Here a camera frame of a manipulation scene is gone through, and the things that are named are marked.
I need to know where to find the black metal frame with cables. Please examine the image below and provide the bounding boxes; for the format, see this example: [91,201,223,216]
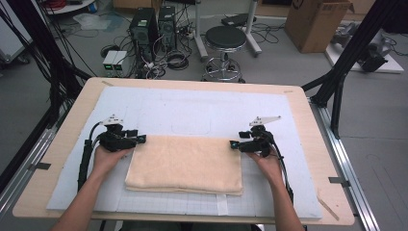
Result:
[0,0,92,129]

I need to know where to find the black table clip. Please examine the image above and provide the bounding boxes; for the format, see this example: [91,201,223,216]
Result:
[28,162,52,171]
[328,176,351,188]

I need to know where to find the white power supply unit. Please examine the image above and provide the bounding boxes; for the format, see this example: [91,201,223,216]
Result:
[102,50,118,77]
[112,50,129,77]

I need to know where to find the black round stool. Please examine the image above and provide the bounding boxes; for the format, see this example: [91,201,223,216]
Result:
[201,25,247,84]

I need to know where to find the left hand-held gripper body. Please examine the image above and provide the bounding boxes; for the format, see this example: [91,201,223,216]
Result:
[97,114,135,153]

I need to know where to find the white stand leg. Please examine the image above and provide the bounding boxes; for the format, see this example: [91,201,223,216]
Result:
[244,0,263,58]
[192,0,210,62]

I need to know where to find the wooden table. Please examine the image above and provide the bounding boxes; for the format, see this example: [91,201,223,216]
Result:
[12,76,355,226]

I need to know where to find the white foam mat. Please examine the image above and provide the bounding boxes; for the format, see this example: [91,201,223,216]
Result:
[46,86,323,220]

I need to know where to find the cardboard box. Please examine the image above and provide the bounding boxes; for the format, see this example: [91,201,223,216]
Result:
[284,0,352,54]

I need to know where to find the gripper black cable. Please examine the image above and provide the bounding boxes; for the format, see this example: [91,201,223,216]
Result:
[77,120,108,193]
[263,130,294,204]

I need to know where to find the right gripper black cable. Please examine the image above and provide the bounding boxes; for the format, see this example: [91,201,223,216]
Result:
[263,130,294,204]

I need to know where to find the person's dark trousers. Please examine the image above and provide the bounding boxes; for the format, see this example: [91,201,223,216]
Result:
[119,220,258,231]

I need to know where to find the white board with devices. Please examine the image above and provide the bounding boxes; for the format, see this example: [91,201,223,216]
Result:
[325,21,405,74]

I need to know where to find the slim black computer tower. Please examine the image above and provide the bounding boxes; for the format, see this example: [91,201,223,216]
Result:
[157,5,177,52]

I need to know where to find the thin wooden strip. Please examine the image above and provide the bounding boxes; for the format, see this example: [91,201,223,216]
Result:
[317,191,340,221]

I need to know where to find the large black computer tower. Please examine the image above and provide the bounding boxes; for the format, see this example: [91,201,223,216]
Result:
[129,7,159,64]

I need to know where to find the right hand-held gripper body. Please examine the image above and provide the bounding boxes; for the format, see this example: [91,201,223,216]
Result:
[249,115,282,158]

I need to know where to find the aluminium rail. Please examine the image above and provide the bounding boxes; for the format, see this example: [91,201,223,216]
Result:
[309,97,381,231]
[0,128,58,219]

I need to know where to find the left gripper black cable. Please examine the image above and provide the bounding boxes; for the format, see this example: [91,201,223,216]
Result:
[77,120,108,193]

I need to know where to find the coil of black cable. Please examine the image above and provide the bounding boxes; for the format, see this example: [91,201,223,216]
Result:
[166,50,191,71]

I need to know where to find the black flat case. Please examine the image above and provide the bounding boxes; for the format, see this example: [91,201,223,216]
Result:
[220,13,258,28]

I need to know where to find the person's right hand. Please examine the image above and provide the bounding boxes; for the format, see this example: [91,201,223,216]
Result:
[245,150,283,188]

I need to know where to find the person's left hand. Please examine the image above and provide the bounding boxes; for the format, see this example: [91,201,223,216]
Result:
[91,145,134,178]

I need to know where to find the white round table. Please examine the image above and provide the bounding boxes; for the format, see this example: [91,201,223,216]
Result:
[42,0,97,15]

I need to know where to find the clear plastic bag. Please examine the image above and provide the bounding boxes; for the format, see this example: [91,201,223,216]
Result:
[72,13,112,32]

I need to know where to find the cream towel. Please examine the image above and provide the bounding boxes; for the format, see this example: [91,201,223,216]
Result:
[124,134,243,196]

